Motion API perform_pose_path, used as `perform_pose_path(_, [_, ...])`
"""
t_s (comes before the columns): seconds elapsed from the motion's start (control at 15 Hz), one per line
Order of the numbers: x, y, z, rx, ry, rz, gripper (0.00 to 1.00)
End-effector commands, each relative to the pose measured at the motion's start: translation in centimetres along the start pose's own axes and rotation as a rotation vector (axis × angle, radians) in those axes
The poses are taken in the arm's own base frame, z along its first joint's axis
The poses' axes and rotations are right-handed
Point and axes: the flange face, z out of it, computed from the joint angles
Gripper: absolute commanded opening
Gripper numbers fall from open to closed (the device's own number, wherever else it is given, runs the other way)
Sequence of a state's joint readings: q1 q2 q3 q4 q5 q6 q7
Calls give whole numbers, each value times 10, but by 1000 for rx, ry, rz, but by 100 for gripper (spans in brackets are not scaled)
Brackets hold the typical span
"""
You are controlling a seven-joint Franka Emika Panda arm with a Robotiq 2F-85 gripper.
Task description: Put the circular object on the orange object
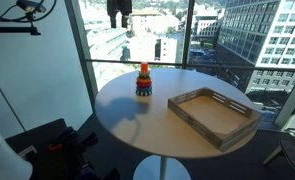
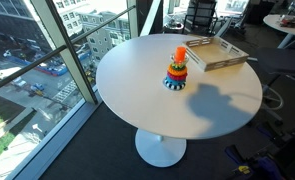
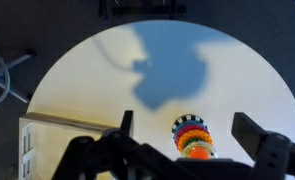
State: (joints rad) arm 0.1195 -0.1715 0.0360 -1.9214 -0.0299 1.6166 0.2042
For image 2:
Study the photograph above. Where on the blue black floor equipment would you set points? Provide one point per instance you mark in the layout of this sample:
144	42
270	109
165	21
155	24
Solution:
270	163

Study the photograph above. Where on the clutter on side table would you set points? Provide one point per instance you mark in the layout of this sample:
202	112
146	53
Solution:
292	21

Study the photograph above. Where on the white round side table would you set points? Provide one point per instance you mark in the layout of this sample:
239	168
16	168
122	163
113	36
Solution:
273	23

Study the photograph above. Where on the dark padded stool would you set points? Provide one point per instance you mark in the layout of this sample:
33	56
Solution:
280	60

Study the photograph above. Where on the orange stacker post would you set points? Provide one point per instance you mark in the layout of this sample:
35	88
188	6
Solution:
180	53

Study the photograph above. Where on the window mullion post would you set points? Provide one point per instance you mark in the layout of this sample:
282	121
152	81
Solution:
70	53

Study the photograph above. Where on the wooden frame rail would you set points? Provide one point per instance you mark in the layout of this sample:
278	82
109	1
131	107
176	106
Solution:
217	53

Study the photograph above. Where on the black office chair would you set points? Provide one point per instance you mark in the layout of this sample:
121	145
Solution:
200	16

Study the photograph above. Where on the white table pedestal base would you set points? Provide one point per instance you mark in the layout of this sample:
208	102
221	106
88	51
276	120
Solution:
160	150

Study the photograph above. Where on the dark window handrail bar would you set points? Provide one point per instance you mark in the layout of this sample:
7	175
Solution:
27	66

